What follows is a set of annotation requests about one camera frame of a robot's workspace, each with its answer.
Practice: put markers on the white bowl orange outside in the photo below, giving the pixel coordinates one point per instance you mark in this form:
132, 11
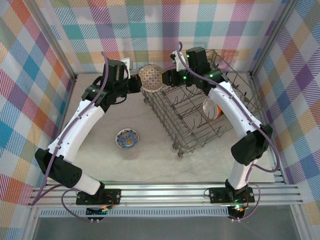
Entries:
210, 108

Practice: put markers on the blue white patterned bowl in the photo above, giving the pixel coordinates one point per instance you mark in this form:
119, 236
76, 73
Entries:
122, 140

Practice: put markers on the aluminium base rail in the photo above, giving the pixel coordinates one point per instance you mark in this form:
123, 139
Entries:
162, 195

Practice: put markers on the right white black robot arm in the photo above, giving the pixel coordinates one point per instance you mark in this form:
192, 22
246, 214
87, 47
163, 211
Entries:
232, 112

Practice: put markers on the small mosaic tile pattern bowl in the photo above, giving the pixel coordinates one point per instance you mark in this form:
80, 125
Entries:
151, 78

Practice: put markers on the small controller board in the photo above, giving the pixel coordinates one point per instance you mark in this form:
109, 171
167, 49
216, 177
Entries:
96, 212
236, 212

